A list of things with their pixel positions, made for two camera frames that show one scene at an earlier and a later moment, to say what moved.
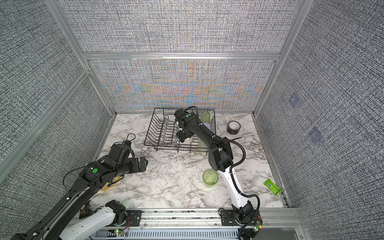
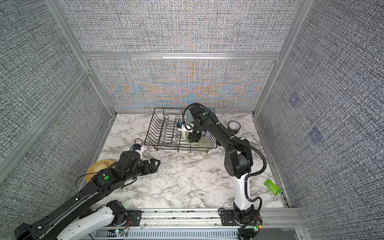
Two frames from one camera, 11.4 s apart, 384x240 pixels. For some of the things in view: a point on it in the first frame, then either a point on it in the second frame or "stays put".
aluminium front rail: x=275 y=224 stays put
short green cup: x=210 y=177 → x=188 y=142
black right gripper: x=181 y=136 → x=194 y=137
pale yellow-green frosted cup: x=201 y=146 stays put
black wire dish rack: x=162 y=135 stays put
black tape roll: x=233 y=127 stays put
